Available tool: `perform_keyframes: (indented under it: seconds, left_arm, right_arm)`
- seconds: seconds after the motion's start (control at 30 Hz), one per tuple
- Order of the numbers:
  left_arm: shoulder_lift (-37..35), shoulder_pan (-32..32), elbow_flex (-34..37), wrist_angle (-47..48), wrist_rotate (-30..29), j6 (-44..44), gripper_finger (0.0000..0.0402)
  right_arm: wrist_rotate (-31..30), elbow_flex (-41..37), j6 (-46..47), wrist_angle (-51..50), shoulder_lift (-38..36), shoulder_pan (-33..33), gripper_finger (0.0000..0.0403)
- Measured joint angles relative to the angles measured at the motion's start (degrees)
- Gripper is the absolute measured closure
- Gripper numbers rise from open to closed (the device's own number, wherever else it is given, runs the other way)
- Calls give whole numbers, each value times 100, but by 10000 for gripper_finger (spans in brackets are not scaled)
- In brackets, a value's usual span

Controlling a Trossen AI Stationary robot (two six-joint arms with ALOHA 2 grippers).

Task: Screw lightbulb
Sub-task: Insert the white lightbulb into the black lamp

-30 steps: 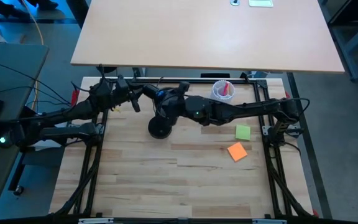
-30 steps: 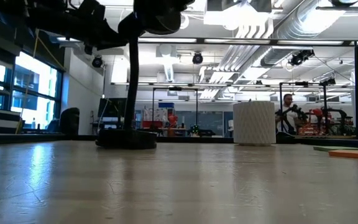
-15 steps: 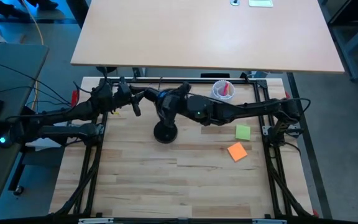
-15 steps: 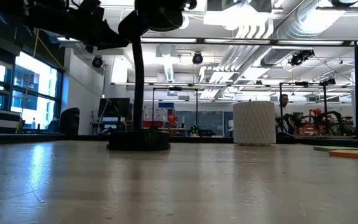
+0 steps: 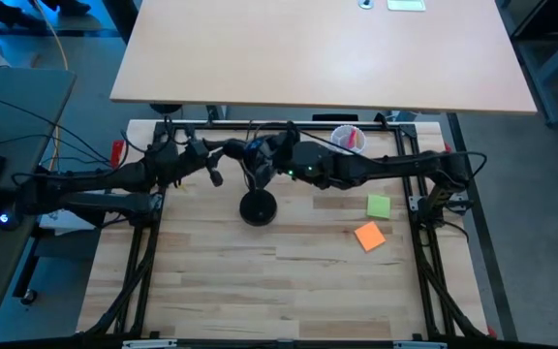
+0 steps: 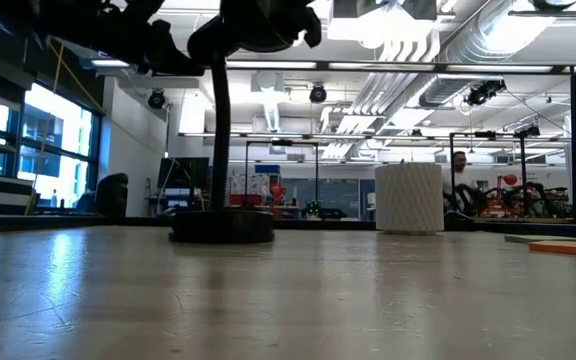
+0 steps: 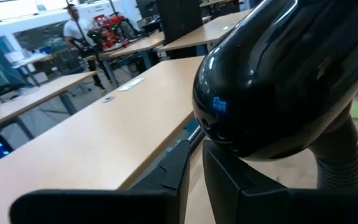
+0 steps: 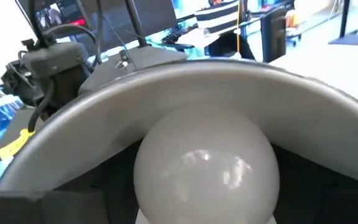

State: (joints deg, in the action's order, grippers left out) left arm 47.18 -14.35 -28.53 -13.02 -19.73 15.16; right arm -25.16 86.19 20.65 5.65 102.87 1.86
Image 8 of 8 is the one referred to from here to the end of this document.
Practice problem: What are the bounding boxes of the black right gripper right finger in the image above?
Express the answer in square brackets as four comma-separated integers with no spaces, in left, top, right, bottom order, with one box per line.
[272,144,358,224]

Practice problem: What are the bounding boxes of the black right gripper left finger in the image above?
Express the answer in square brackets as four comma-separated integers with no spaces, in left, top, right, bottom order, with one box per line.
[0,141,142,224]

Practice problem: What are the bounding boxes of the white lightbulb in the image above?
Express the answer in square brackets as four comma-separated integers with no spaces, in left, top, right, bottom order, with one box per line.
[134,102,281,224]

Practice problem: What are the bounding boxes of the black gooseneck desk lamp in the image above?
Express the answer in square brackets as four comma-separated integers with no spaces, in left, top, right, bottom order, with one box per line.
[0,0,358,224]

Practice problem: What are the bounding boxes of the monitor showing picture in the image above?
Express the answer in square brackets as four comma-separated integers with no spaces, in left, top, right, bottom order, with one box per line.
[17,0,96,32]

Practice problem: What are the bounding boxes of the large dark monitor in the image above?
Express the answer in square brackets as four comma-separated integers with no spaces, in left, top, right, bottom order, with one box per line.
[73,0,179,54]

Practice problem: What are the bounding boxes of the person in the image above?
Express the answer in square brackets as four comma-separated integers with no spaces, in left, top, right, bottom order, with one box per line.
[194,0,249,35]

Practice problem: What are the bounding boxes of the plain black computer tower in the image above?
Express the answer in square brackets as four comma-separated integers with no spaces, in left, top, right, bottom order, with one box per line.
[261,7,289,63]

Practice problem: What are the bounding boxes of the yellow hanging cable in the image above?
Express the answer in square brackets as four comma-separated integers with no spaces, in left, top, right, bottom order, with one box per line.
[236,0,241,54]

